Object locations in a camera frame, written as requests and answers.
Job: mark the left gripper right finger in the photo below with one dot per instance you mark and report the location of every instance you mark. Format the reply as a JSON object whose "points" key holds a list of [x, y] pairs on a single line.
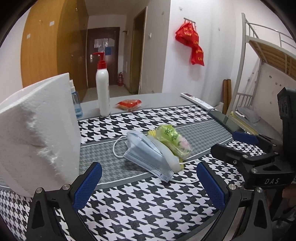
{"points": [[255, 222]]}

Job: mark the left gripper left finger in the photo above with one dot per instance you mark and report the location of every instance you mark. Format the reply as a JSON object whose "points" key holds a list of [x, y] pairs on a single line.
{"points": [[43, 223]]}

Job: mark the metal bunk bed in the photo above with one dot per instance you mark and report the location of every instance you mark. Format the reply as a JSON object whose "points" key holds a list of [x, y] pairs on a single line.
{"points": [[266, 66]]}

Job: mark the black smartphone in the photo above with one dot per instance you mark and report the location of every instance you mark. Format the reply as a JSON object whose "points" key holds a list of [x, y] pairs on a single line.
{"points": [[226, 122]]}

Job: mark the white pump lotion bottle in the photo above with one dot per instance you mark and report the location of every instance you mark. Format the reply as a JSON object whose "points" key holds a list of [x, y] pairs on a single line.
{"points": [[102, 85]]}

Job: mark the blue face mask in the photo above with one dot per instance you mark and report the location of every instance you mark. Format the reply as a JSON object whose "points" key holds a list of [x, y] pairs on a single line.
{"points": [[149, 153]]}

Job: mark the green plastic bag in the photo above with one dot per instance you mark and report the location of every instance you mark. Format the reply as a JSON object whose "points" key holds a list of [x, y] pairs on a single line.
{"points": [[169, 136]]}

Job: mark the white remote control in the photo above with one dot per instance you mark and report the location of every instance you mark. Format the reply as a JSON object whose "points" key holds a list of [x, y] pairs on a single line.
{"points": [[197, 101]]}

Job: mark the red snack packet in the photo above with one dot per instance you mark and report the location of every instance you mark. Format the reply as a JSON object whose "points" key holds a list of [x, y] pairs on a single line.
{"points": [[129, 104]]}

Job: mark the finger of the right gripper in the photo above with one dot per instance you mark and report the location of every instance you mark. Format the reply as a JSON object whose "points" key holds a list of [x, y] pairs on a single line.
{"points": [[239, 159], [247, 137]]}

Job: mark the blue spray bottle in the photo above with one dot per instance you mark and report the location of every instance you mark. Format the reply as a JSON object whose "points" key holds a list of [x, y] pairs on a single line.
{"points": [[76, 101]]}

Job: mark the white foam box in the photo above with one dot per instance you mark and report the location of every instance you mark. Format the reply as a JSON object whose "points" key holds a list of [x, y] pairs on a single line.
{"points": [[40, 137]]}

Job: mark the wooden wardrobe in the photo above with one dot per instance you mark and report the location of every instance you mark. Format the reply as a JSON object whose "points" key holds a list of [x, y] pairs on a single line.
{"points": [[54, 42]]}

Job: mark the houndstooth table mat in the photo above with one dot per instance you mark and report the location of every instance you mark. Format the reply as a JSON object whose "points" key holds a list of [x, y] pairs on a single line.
{"points": [[130, 203]]}

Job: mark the red fire extinguisher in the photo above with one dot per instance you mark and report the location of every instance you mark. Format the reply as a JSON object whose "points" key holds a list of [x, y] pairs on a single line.
{"points": [[120, 79]]}

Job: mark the red hanging bags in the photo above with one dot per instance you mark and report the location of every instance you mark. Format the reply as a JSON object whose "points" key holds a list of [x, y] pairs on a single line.
{"points": [[188, 36]]}

